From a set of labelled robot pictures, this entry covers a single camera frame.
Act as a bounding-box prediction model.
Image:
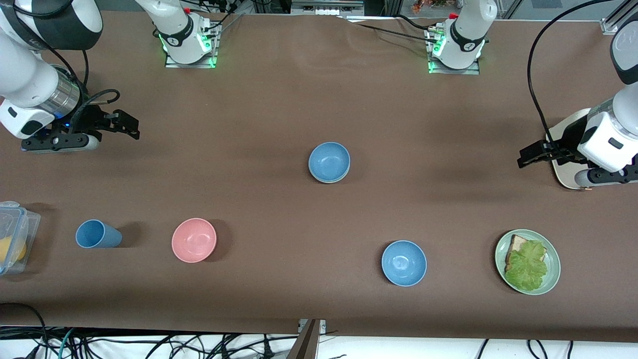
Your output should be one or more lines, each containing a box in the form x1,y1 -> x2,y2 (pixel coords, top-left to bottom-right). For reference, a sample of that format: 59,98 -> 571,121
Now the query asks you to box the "yellow food item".
0,236 -> 27,263

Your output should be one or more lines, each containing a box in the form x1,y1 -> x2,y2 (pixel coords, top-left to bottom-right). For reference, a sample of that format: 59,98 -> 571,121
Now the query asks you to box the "beige plate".
545,107 -> 595,190

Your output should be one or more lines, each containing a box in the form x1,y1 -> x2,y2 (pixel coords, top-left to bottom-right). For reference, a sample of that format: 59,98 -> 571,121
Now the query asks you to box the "aluminium frame profile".
600,6 -> 633,35

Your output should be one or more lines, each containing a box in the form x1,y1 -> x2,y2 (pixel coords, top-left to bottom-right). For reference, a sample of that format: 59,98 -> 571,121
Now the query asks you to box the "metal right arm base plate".
164,54 -> 218,69

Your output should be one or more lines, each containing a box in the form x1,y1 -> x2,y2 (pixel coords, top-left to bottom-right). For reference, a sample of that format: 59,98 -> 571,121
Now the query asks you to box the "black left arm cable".
527,0 -> 623,146

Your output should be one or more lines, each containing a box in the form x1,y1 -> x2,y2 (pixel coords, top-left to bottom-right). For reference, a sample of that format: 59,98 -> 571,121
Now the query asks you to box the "black cable across table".
339,14 -> 444,45

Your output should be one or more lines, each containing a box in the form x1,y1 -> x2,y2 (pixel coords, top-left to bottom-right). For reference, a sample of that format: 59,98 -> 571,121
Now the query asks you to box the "pale green plate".
494,229 -> 561,296

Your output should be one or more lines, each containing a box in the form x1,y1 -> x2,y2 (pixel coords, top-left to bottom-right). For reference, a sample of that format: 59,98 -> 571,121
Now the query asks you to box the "mint green bowl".
310,170 -> 350,184

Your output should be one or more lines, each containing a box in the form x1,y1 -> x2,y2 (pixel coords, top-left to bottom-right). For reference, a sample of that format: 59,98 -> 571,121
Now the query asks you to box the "green lettuce leaf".
504,240 -> 549,292

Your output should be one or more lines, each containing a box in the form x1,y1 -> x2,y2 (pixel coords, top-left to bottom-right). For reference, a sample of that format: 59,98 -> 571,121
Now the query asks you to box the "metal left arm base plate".
428,59 -> 481,76

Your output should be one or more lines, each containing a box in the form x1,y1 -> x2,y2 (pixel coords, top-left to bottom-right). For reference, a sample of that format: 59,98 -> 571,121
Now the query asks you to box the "blue bowl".
381,240 -> 428,287
308,142 -> 351,182

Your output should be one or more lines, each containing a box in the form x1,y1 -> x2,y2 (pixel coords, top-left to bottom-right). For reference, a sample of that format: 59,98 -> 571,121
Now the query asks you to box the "pink bowl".
171,218 -> 217,263

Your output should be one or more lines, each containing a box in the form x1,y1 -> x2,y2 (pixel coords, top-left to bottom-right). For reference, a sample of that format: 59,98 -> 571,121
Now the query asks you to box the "teal floor cable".
56,328 -> 76,359

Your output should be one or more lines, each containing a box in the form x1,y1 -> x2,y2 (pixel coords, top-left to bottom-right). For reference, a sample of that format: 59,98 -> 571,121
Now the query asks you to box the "metal table leg bracket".
286,319 -> 327,359

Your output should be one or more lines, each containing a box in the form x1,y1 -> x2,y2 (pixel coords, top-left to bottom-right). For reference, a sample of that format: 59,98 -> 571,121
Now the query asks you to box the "bread slice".
505,234 -> 530,272

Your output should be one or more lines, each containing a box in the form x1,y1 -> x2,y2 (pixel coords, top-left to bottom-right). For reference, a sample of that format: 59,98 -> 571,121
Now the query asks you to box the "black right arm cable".
12,7 -> 121,131

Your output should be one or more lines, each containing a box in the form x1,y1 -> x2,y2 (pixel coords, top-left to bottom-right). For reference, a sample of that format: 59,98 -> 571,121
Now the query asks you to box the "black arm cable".
12,7 -> 121,131
527,0 -> 623,146

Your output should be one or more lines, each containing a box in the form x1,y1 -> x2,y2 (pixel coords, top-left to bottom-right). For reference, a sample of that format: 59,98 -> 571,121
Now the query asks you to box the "blue ribbed plastic cup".
75,219 -> 123,249

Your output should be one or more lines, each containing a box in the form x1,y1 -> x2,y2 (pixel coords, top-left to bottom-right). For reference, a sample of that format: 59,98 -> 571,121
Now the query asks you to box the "grey background device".
291,0 -> 365,16

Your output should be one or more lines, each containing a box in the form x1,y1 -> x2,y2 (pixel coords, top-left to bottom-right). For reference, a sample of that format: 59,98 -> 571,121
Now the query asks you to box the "clear plastic container blue lid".
0,201 -> 41,276

